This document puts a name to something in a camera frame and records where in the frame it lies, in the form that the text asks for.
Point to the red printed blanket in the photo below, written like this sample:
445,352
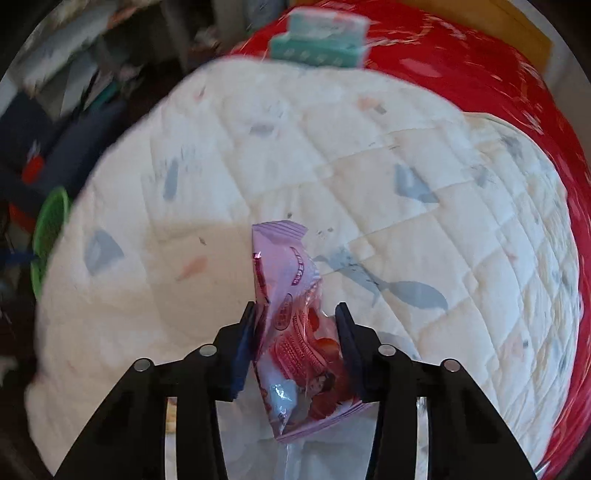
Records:
508,83

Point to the green plastic waste basket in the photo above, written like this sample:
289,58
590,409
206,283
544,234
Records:
48,221

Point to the dark blue chair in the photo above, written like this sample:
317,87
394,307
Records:
83,147

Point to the white quilted blanket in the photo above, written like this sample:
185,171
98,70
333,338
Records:
323,161

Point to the white tissue pack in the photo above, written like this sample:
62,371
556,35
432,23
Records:
325,25

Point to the teal tissue pack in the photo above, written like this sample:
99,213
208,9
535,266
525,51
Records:
318,54

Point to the wooden bed headboard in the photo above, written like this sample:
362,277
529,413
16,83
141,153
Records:
531,41

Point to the red snack wrapper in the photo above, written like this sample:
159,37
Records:
295,300

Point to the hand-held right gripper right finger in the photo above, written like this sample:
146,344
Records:
347,337

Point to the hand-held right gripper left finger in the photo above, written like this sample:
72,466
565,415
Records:
244,341

